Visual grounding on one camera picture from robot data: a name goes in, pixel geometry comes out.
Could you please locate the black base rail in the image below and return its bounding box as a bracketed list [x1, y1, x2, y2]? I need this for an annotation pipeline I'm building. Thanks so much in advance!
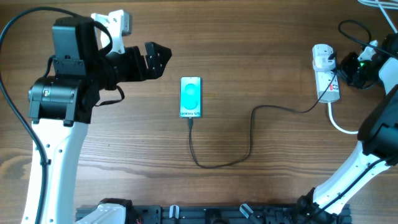
[75, 203, 352, 224]

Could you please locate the Galaxy S25 smartphone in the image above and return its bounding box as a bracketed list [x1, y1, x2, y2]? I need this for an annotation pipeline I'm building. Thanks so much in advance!
[180, 77, 201, 118]

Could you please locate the black USB charging cable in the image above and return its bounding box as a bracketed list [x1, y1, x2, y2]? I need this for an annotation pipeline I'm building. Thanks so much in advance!
[187, 51, 340, 170]

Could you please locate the white power strip cord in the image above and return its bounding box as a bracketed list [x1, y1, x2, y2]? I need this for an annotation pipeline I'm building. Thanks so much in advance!
[327, 0, 398, 135]

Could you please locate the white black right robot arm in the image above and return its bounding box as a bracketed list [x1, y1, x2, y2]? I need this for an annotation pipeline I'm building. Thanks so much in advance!
[295, 34, 397, 223]

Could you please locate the white power strip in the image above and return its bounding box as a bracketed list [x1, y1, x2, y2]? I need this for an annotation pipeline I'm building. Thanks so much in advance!
[312, 44, 340, 103]

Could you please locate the white USB charger plug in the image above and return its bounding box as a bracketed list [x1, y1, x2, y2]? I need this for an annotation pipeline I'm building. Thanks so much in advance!
[312, 52, 336, 72]

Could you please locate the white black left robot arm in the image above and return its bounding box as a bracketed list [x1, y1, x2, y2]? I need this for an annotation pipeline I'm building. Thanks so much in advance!
[22, 16, 172, 223]

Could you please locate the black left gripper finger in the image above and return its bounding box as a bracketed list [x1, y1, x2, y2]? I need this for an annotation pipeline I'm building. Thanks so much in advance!
[145, 42, 172, 69]
[146, 60, 164, 80]

